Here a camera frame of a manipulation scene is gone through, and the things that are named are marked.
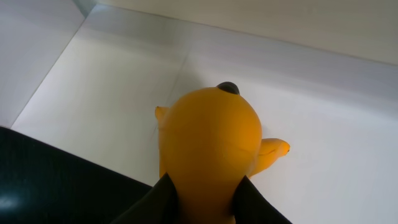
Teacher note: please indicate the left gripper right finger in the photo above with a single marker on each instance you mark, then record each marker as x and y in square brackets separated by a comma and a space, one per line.
[252, 208]

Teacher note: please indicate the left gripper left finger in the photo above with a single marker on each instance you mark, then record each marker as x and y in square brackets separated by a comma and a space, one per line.
[158, 205]

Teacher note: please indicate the yellow rubber duck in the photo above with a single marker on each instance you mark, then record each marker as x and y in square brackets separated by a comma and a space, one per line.
[211, 133]

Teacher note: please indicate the white shelf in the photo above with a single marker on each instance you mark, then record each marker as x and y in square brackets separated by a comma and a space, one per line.
[93, 93]

